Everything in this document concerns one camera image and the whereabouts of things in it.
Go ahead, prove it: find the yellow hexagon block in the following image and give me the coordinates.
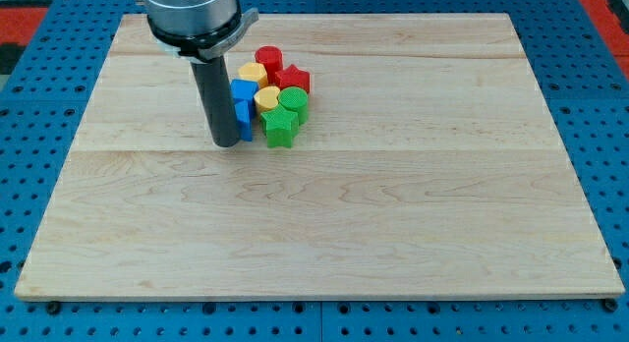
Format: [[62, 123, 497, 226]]
[[238, 62, 269, 88]]

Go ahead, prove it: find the yellow heart block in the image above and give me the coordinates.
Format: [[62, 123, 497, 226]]
[[254, 85, 280, 114]]

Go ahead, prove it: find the blue cube block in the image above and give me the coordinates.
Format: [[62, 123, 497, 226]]
[[230, 79, 258, 119]]

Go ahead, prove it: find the red cylinder block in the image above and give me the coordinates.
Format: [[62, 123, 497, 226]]
[[255, 45, 283, 84]]

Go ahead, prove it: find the green star block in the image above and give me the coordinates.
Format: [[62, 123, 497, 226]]
[[260, 105, 300, 148]]

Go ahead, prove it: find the red star block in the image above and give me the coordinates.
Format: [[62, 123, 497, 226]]
[[275, 64, 311, 93]]

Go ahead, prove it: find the blue triangle block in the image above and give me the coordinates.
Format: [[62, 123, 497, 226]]
[[235, 101, 253, 142]]

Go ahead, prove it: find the green cylinder block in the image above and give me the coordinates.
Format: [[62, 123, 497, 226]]
[[278, 86, 309, 125]]

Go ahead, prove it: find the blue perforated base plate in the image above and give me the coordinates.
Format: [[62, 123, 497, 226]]
[[1, 0, 628, 341]]

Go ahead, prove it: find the light wooden board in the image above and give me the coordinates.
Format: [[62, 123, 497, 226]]
[[15, 13, 625, 302]]

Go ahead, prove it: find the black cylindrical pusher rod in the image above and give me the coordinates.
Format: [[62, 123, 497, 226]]
[[191, 56, 240, 147]]

